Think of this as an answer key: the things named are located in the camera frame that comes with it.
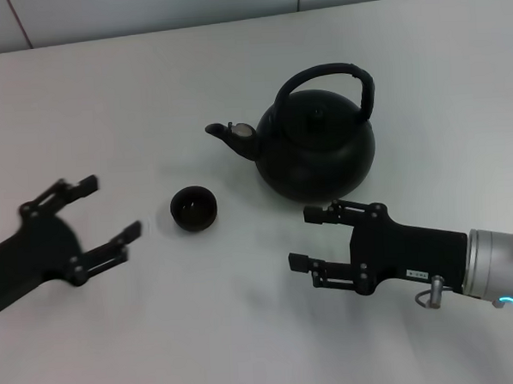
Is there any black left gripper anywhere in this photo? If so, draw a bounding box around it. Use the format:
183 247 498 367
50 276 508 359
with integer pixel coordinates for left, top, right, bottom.
0 170 150 326

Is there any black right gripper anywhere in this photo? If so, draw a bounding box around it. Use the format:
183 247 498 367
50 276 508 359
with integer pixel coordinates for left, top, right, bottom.
284 192 471 304

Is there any black round teapot with handle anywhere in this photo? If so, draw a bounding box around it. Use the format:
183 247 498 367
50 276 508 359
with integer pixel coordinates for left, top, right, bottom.
201 59 381 207

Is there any small dark teacup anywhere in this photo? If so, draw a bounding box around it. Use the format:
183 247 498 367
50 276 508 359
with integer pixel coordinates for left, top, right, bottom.
168 183 220 235

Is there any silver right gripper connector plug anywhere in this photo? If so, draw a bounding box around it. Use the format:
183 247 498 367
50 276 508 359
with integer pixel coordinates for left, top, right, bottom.
428 275 449 310

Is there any thin grey right gripper cable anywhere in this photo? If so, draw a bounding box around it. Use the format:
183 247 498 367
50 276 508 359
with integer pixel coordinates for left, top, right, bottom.
415 289 436 310

